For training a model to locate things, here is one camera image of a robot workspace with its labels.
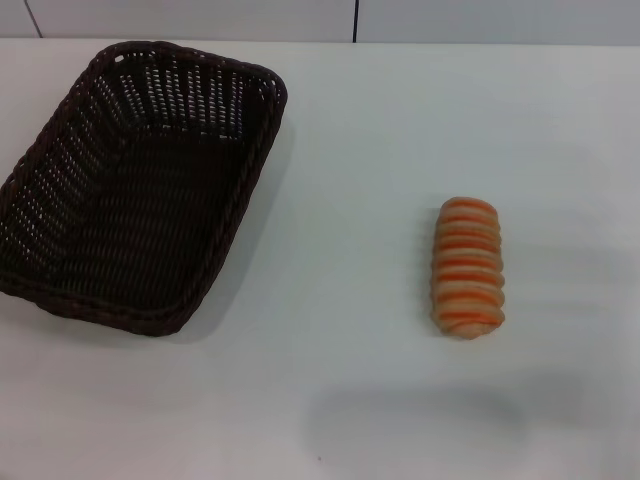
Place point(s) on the dark brown woven basket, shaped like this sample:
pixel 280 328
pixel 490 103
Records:
pixel 125 210

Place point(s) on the orange striped bread roll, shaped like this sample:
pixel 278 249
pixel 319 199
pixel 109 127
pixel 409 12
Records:
pixel 467 267

